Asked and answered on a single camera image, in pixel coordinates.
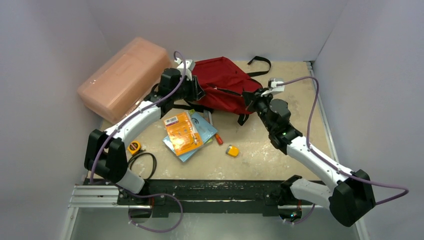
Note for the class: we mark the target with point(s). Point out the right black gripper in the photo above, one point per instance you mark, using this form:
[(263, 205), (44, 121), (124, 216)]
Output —
[(252, 100)]

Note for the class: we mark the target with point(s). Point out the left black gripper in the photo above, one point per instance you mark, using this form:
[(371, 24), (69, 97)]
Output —
[(196, 92)]

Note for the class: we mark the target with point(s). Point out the red backpack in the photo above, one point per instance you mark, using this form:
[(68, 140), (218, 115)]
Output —
[(223, 83)]

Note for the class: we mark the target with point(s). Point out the light blue notebook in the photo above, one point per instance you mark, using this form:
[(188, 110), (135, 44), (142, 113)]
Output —
[(205, 129)]

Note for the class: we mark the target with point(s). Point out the orange booklet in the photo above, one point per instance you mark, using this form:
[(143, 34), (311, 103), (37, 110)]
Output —
[(182, 133)]

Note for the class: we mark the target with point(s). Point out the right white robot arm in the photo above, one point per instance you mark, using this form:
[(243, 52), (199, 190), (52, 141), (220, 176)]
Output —
[(344, 192)]

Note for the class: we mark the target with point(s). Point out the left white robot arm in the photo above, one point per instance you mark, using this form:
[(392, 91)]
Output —
[(106, 149)]

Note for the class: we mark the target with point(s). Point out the red orange marker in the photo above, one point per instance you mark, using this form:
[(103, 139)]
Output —
[(218, 139)]

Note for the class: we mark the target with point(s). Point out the yellow grey eraser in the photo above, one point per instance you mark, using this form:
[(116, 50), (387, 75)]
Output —
[(232, 151)]

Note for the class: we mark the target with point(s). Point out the pink translucent storage box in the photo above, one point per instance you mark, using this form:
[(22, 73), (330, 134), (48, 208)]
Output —
[(116, 87)]

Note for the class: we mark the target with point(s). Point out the yellow tape measure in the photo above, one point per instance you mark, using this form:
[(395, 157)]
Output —
[(134, 147)]

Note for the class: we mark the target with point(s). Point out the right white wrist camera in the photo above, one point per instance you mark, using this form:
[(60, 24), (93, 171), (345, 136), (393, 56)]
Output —
[(275, 86)]

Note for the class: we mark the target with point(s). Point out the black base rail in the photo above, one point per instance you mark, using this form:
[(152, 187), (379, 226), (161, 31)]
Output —
[(165, 197)]

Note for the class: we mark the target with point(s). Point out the aluminium frame rail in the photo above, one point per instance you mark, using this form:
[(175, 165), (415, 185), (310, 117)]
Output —
[(259, 161)]

